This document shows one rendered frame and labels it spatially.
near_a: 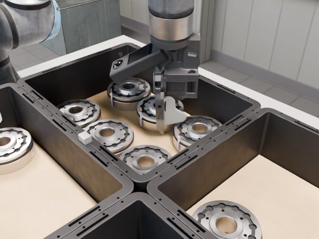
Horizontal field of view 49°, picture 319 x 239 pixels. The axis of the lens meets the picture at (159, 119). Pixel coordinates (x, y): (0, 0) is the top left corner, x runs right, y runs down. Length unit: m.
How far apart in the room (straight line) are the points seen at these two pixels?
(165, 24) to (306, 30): 1.98
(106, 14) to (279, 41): 1.43
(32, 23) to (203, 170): 0.61
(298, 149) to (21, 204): 0.48
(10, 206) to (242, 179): 0.40
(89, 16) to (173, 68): 2.41
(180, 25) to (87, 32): 2.49
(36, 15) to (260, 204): 0.69
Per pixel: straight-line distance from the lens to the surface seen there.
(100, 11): 3.07
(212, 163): 0.57
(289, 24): 2.55
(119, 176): 0.50
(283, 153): 0.67
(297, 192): 0.65
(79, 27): 2.99
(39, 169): 0.69
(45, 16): 0.98
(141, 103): 0.77
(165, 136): 0.72
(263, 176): 0.66
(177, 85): 0.65
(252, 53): 2.75
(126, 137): 0.67
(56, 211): 0.61
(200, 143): 0.55
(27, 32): 0.97
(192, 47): 0.61
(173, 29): 0.57
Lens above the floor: 1.28
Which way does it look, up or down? 35 degrees down
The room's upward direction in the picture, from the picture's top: straight up
